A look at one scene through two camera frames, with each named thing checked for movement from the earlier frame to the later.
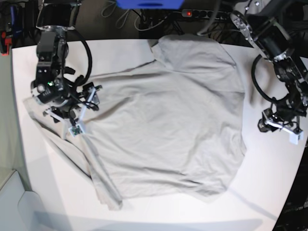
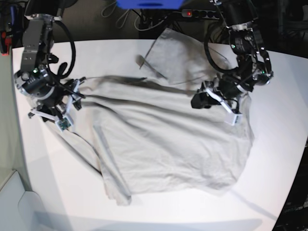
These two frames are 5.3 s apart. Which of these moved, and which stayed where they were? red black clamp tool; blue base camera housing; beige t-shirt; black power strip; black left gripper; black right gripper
Moved: black left gripper; black right gripper; beige t-shirt
Stayed: red black clamp tool; black power strip; blue base camera housing
